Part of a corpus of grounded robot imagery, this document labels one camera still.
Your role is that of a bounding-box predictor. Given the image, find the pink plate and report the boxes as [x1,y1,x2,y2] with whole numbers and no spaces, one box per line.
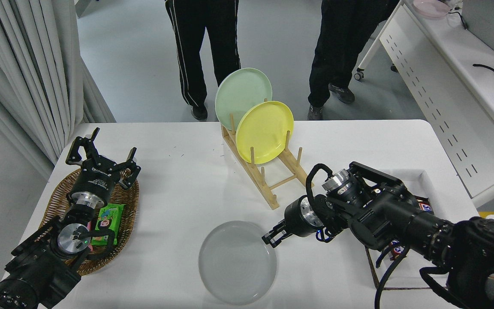
[413,0,451,18]

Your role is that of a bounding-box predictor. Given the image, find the white desk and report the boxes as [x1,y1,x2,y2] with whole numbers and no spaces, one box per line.
[354,0,494,211]

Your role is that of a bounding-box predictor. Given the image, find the wooden plate rack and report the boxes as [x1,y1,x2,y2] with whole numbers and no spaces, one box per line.
[221,112,315,210]

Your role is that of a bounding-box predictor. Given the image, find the black cable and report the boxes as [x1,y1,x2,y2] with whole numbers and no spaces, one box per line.
[473,63,494,80]

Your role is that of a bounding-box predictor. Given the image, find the green snack packet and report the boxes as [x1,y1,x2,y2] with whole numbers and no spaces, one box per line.
[90,203,125,246]

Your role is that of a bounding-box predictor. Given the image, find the yellow plate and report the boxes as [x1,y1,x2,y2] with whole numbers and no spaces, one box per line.
[235,101,295,164]

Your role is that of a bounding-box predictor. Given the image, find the brown wicker basket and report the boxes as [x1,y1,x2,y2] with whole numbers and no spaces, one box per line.
[40,167,140,276]

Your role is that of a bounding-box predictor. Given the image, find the white foam tray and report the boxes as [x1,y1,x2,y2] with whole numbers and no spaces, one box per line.
[365,169,480,290]

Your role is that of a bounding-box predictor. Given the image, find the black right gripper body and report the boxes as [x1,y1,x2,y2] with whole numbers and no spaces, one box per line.
[284,195,313,237]

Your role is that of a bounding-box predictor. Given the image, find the pale green plate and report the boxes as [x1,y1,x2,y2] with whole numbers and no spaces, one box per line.
[215,68,273,130]

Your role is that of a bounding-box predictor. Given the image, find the brown Snickers bar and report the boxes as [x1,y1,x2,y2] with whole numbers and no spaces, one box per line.
[416,197,434,214]
[389,239,407,259]

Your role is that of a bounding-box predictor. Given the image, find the grey plate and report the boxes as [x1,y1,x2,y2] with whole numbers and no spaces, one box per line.
[199,221,277,306]

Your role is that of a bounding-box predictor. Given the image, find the pink snack packet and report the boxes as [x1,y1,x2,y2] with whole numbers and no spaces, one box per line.
[86,221,105,242]

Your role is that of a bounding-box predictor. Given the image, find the pale grey curtain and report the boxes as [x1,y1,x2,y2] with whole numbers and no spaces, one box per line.
[0,0,117,166]

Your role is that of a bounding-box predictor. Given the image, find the grey laptop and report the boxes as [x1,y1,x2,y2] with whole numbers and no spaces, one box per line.
[461,0,494,58]

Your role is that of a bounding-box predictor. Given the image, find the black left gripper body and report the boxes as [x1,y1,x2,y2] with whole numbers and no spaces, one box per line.
[69,157,121,206]

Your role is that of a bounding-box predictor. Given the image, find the person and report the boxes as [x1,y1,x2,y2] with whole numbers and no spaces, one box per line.
[307,0,400,121]
[165,0,241,121]

